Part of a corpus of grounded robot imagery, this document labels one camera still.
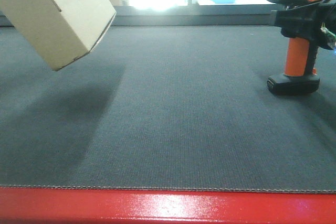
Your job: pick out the brown cardboard box with label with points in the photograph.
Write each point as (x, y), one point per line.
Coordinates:
(61, 31)

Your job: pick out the dark grey fabric mat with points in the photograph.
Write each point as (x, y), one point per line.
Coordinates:
(166, 107)

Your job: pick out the blue tray in background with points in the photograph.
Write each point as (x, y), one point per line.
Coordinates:
(222, 2)

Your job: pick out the black gripper finger scanner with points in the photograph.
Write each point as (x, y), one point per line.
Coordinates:
(298, 22)

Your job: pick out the red table edge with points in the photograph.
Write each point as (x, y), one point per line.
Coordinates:
(44, 205)

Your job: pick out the orange black barcode scanner gun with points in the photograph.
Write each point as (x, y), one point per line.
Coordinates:
(299, 76)

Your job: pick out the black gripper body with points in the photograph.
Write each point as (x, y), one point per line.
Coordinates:
(323, 28)

